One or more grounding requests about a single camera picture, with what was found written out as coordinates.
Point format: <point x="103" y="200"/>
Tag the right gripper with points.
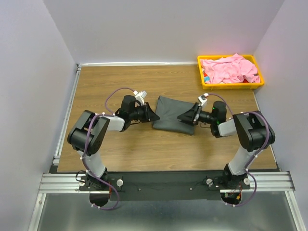
<point x="192" y="115"/>

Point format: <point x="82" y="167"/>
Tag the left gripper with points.
<point x="149" y="115"/>

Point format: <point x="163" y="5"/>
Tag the grey t shirt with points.
<point x="168" y="110"/>

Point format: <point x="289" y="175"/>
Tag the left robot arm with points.
<point x="87" y="134"/>

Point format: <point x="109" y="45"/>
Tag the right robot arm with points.
<point x="253" y="131"/>

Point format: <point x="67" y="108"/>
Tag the yellow plastic bin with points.
<point x="228" y="86"/>

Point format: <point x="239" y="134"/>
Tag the pink t shirt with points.
<point x="229" y="70"/>

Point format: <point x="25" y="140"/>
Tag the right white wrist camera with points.
<point x="203" y="99"/>

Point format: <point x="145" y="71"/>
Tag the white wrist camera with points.
<point x="140" y="96"/>
<point x="203" y="99"/>

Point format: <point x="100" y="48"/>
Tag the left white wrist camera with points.
<point x="140" y="96"/>

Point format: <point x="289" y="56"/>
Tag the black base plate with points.
<point x="165" y="186"/>

